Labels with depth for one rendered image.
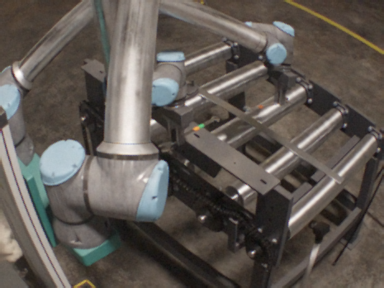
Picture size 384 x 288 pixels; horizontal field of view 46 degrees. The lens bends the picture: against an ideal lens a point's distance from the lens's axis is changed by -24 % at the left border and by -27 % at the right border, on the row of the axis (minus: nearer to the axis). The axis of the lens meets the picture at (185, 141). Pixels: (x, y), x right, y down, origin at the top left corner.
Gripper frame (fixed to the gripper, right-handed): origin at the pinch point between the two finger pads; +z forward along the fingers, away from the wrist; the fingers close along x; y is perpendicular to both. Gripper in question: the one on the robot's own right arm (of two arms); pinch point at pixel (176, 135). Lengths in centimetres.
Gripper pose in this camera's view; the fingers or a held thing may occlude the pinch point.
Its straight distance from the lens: 202.3
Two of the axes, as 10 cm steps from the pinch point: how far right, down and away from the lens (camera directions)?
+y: -7.7, 4.3, -4.7
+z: 0.6, 7.8, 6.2
